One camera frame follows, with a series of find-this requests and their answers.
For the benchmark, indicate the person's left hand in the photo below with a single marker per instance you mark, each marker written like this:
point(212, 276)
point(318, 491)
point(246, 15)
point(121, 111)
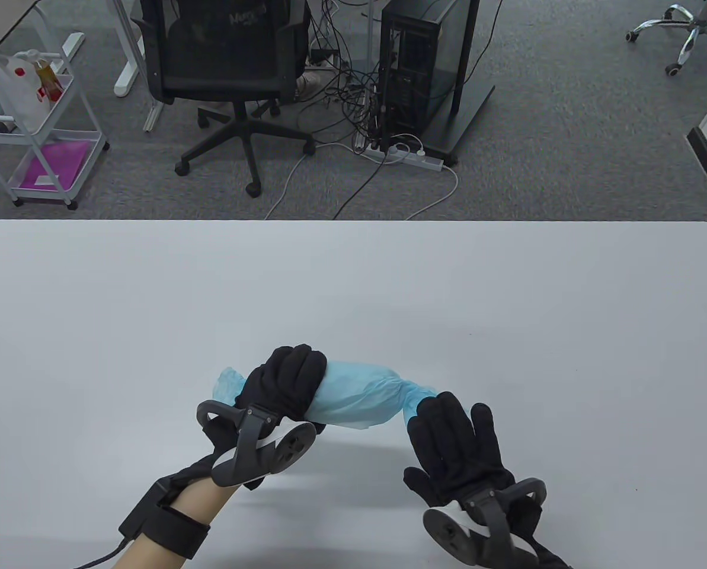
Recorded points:
point(282, 379)

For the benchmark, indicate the person's right hand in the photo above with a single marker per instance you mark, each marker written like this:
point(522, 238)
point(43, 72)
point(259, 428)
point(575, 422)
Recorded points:
point(454, 450)

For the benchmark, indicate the light blue gift wrapping paper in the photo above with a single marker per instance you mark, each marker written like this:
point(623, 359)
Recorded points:
point(359, 391)

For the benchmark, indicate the black and white hand controller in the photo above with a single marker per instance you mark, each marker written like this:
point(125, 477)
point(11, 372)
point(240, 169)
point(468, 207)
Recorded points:
point(454, 533)
point(288, 447)

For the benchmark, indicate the white power strip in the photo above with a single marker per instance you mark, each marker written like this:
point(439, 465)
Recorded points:
point(415, 159)

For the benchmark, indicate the white rolling cart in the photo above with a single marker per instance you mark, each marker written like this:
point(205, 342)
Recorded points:
point(77, 178)

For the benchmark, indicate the white desk foot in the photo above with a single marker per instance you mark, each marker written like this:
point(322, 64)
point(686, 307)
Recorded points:
point(153, 112)
point(69, 44)

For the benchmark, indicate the magenta sheet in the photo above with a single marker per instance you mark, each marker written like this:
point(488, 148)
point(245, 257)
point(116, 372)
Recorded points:
point(54, 163)

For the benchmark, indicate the black office chair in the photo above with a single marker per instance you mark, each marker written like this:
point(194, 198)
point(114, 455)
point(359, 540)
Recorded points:
point(223, 53)

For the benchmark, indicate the black computer tower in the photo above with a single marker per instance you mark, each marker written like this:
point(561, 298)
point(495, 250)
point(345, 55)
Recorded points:
point(415, 65)

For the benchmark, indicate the white desk leg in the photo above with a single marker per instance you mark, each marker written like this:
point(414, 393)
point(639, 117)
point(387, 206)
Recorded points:
point(129, 47)

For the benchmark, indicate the amber bottle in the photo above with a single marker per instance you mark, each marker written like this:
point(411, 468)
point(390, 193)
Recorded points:
point(48, 80)

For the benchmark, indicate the white plastic bag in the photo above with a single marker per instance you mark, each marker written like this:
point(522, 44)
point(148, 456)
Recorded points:
point(15, 95)

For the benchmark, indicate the chrome chair base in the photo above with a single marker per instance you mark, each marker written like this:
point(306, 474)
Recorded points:
point(694, 26)

